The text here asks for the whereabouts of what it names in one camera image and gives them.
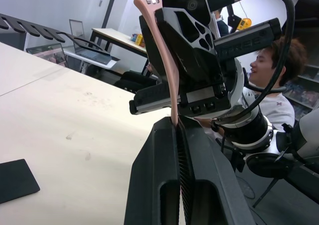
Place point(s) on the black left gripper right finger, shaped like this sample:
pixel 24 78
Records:
pixel 214 185

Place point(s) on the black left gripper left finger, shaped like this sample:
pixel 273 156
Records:
pixel 154 165

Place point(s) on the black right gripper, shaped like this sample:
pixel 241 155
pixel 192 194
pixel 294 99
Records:
pixel 207 98

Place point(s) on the black bent metal stand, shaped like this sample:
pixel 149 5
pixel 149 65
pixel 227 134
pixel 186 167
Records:
pixel 15 180

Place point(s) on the small yellow box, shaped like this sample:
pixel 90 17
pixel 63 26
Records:
pixel 139 39

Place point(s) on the white table with black legs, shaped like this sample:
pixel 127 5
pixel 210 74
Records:
pixel 117 37

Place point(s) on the yellow round device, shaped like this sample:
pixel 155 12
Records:
pixel 245 24

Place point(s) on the open grey laptop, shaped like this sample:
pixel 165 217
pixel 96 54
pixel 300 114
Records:
pixel 92 53

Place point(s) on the seated person in white shirt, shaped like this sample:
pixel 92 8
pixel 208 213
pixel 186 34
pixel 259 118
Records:
pixel 274 105

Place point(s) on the framed white board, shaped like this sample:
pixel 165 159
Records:
pixel 76 28

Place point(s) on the clear glass display box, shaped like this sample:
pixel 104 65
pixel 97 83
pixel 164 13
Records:
pixel 47 54

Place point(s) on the storage shelf with boxes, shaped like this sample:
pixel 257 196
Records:
pixel 306 93

